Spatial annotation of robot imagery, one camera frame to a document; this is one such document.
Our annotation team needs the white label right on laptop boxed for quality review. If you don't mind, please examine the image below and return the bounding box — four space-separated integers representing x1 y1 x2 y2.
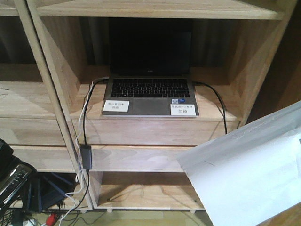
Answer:
170 104 196 116

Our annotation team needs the black cable left of laptop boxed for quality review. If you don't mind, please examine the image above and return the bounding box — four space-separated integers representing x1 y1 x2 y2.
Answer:
82 80 109 148

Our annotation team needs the grey usb hub adapter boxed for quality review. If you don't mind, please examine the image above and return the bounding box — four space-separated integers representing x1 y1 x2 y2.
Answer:
80 144 92 170

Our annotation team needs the light wooden shelf unit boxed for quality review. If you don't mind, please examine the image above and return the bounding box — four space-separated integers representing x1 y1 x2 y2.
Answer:
0 0 297 212

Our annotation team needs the black stapler with orange tab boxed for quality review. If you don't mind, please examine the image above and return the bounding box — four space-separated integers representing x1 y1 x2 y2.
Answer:
0 162 36 210

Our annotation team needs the white paper sheet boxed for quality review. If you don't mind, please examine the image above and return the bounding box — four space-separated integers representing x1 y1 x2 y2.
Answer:
177 102 301 226

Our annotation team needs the white label on laptop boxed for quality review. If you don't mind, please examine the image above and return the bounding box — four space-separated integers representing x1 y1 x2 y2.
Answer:
103 100 129 112
170 104 196 116

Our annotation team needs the black cable of laptop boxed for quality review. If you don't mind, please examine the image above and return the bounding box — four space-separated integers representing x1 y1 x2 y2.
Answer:
82 80 109 148
193 81 228 135

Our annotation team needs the grey open laptop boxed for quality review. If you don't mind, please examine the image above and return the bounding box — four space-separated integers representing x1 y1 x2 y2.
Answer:
103 17 199 117

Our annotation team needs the black cable right of laptop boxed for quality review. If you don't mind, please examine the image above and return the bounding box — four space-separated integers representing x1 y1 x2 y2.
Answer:
193 81 228 135

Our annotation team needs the white cable left of laptop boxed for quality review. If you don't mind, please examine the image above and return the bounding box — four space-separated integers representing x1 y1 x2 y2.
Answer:
60 77 109 222

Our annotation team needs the white label left on laptop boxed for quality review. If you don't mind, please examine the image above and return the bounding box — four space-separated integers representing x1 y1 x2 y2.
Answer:
103 100 129 112

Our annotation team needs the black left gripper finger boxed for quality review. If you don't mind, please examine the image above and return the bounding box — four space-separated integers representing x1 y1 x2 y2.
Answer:
0 139 14 177

